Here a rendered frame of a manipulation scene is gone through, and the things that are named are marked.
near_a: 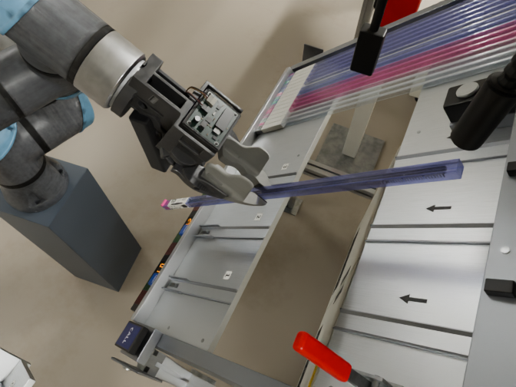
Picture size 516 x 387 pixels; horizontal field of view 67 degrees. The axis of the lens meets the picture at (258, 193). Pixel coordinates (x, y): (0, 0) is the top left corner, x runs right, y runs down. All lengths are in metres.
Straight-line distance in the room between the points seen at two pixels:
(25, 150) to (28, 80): 0.44
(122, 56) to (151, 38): 1.88
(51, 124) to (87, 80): 0.53
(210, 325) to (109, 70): 0.35
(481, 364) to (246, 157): 0.33
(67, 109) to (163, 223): 0.76
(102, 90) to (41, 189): 0.63
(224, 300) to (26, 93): 0.37
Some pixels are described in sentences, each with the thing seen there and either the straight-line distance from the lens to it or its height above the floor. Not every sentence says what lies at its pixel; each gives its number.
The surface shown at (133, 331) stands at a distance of 0.64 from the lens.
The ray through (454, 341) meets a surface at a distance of 0.39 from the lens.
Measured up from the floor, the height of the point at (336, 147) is 0.01.
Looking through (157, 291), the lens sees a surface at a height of 0.73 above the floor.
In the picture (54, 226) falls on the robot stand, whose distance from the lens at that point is 1.08.
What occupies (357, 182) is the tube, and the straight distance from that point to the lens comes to 0.40.
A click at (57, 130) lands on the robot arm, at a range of 0.98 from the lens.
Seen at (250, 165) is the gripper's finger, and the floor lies 0.99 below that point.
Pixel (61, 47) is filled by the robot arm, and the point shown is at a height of 1.14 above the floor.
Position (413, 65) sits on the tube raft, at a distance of 0.70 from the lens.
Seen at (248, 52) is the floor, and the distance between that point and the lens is 2.17.
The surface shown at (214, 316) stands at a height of 0.84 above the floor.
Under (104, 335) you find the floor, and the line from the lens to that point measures 1.52.
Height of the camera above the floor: 1.40
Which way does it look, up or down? 60 degrees down
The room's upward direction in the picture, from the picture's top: straight up
